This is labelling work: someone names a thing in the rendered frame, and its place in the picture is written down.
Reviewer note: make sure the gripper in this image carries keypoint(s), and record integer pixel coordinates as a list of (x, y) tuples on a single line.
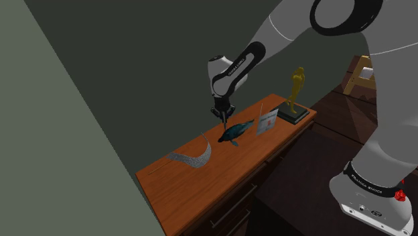
[(222, 109)]

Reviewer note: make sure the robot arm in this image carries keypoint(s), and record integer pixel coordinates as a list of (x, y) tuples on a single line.
[(385, 98)]

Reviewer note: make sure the blue fish figure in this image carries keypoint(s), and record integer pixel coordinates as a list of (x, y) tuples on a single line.
[(235, 130)]

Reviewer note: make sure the white card with red mark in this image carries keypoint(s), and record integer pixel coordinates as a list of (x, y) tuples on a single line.
[(267, 122)]

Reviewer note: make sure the grey curved crescent shape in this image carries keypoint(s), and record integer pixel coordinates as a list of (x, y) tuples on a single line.
[(199, 158)]

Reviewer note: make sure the brown wooden chest of drawers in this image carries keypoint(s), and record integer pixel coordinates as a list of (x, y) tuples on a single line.
[(202, 189)]

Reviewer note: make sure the gold figure on black base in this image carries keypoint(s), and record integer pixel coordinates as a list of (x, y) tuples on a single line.
[(295, 94)]

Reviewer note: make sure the light wooden chair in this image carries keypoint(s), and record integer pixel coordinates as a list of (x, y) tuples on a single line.
[(357, 76)]

